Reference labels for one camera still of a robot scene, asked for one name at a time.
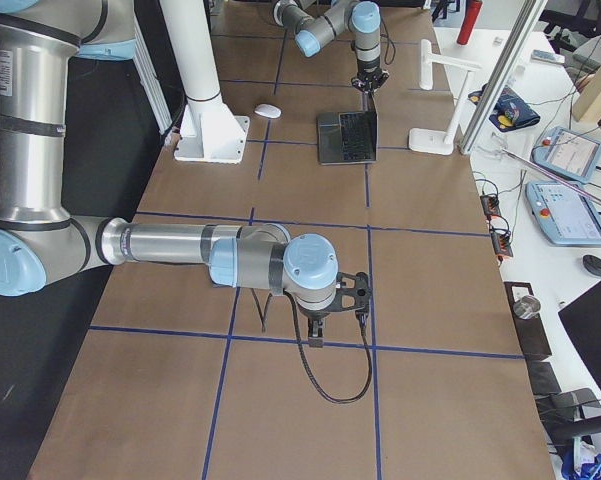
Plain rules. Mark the near orange black usb hub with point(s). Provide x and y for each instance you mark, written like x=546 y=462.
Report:
x=501 y=245

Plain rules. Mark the black mouse on side desk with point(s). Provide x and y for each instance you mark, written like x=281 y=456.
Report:
x=592 y=264

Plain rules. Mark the grey laptop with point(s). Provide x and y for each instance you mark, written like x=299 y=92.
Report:
x=348 y=137

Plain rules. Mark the far orange black usb hub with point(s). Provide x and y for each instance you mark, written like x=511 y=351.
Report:
x=491 y=206

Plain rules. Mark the orange black usb hub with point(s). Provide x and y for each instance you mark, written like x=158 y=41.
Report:
x=501 y=245
x=491 y=206

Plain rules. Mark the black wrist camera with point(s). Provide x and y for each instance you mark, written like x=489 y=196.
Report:
x=353 y=293

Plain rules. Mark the aluminium frame post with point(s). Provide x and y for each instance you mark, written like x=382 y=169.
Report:
x=522 y=28

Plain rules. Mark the far blue teach pendant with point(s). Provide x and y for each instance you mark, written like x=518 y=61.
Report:
x=569 y=154

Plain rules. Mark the silver metal cup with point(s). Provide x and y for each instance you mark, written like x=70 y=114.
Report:
x=526 y=307

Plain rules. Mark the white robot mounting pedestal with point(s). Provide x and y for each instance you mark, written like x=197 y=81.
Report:
x=209 y=131

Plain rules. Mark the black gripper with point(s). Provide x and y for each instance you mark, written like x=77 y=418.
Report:
x=369 y=68
x=313 y=316

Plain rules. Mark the red bottle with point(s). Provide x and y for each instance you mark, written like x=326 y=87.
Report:
x=472 y=11

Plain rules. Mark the white computer mouse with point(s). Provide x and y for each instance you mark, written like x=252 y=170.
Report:
x=267 y=111

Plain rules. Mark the colourful blue pouch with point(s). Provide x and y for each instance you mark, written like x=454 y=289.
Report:
x=512 y=113

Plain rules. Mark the black box with label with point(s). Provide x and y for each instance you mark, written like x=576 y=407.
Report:
x=530 y=332

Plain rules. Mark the near blue teach pendant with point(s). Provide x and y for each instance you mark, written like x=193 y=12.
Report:
x=565 y=217

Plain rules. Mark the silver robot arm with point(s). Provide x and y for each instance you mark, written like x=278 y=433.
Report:
x=114 y=167
x=312 y=34

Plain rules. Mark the blue teach pendant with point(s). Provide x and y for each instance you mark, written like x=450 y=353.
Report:
x=565 y=217
x=569 y=154

